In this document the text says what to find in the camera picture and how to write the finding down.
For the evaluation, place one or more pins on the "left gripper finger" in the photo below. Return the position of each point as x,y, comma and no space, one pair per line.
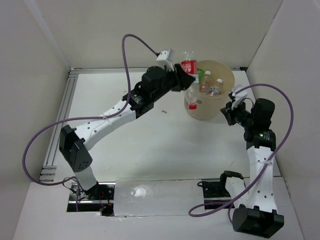
182,77
179,88

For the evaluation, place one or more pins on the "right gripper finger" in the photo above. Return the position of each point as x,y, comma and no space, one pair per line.
230,105
229,115

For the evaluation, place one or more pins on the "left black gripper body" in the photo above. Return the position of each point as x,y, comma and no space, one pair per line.
170,79

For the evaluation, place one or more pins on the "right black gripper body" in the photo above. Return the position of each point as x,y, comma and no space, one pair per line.
243,116

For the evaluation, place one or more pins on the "red label water bottle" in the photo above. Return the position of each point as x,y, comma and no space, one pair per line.
189,65

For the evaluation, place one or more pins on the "green plastic bottle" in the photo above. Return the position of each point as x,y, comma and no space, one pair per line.
201,73

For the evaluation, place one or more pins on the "blue white label bottle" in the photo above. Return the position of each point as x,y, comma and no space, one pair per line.
217,88

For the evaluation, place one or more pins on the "clear bottle white cap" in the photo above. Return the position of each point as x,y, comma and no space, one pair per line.
205,82

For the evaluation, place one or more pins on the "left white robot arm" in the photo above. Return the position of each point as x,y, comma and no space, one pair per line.
75,143

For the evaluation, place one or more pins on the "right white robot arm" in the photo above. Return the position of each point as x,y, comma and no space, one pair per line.
256,212

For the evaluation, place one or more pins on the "beige paper bucket bin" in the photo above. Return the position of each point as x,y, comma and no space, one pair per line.
209,106

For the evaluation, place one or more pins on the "white taped cover sheet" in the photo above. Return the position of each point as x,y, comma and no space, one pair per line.
156,198

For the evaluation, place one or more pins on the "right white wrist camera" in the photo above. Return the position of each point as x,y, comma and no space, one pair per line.
238,94

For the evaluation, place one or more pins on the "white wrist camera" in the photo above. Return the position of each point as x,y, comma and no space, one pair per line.
238,94
164,59

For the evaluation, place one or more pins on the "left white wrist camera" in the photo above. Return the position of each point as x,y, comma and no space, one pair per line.
164,59

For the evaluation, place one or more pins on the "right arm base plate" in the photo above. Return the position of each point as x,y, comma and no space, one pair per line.
214,192

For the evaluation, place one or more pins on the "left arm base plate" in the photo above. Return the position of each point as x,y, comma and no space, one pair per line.
101,202

